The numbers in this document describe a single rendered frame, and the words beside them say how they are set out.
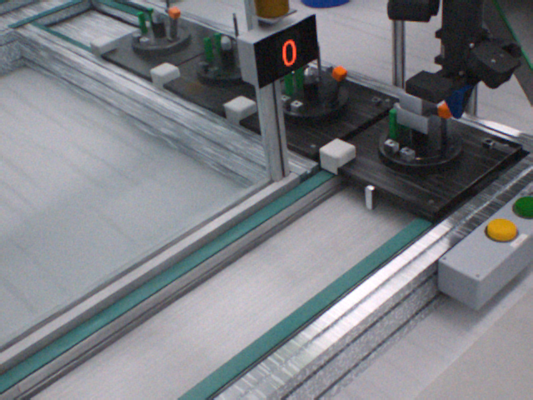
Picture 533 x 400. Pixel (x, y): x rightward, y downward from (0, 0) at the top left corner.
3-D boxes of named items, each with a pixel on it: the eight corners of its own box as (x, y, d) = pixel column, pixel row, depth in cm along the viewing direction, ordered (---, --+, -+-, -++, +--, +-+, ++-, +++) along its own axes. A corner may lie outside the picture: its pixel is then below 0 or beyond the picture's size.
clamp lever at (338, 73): (338, 101, 139) (348, 71, 133) (331, 106, 138) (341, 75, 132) (325, 89, 140) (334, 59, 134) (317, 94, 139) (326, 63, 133)
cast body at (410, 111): (444, 123, 123) (445, 85, 119) (427, 135, 121) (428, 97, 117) (403, 108, 129) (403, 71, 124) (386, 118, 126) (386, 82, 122)
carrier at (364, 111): (402, 108, 143) (402, 47, 136) (313, 165, 131) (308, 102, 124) (311, 74, 158) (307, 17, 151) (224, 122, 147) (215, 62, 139)
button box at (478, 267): (557, 238, 116) (562, 207, 113) (476, 312, 106) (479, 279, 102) (517, 221, 121) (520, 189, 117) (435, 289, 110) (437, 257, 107)
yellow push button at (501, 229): (520, 235, 110) (522, 225, 109) (505, 249, 108) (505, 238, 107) (497, 224, 113) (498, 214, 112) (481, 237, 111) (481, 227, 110)
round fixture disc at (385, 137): (480, 147, 126) (480, 137, 125) (427, 186, 119) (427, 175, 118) (413, 121, 135) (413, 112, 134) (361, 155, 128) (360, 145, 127)
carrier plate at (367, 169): (522, 154, 127) (523, 143, 126) (433, 223, 115) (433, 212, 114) (409, 111, 142) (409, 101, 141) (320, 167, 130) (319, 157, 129)
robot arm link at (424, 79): (402, 42, 105) (439, 52, 102) (481, -3, 115) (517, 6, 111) (402, 93, 110) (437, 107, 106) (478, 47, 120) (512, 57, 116)
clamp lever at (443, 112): (455, 146, 122) (455, 104, 118) (447, 151, 121) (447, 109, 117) (436, 139, 124) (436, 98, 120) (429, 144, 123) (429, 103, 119)
